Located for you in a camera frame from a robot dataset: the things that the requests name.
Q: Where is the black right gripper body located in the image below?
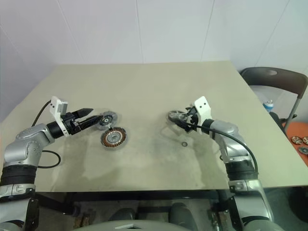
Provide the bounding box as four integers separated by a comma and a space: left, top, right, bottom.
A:
190, 104, 202, 132

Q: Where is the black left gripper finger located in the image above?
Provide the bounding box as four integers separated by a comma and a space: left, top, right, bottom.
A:
72, 108, 93, 119
78, 115, 103, 132

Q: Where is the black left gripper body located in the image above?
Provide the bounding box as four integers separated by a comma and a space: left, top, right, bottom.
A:
61, 112, 83, 136

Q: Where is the black motor rotor wheel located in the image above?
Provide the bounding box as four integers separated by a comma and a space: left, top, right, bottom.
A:
166, 109, 191, 126

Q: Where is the grey motor end cover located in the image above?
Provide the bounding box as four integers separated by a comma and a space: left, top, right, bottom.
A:
97, 111, 119, 129

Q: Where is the grey copper wound motor stator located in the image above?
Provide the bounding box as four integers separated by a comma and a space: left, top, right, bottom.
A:
100, 127, 128, 148

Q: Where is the blue white bottle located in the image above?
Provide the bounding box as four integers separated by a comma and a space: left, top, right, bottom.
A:
263, 100, 275, 113

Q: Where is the dark folding chair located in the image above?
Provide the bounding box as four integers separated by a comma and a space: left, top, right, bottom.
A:
240, 67, 308, 130

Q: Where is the orange stool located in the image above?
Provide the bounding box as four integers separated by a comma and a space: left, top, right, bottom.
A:
283, 121, 308, 167

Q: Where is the grey robot torso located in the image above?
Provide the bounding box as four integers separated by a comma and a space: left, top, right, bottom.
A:
81, 218, 191, 231

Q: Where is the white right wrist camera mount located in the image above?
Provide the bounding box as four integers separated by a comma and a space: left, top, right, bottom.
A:
193, 95, 213, 129

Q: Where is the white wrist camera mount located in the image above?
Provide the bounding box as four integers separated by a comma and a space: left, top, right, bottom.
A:
193, 95, 213, 129
50, 96, 71, 138

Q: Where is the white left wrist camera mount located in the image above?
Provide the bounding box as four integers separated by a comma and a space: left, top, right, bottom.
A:
50, 96, 71, 138

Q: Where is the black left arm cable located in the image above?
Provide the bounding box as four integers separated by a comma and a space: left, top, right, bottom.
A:
31, 100, 61, 169

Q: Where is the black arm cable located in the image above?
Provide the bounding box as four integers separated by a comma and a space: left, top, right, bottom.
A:
182, 122, 259, 179
31, 100, 61, 169

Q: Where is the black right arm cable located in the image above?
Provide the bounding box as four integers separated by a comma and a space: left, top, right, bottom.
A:
182, 122, 259, 179

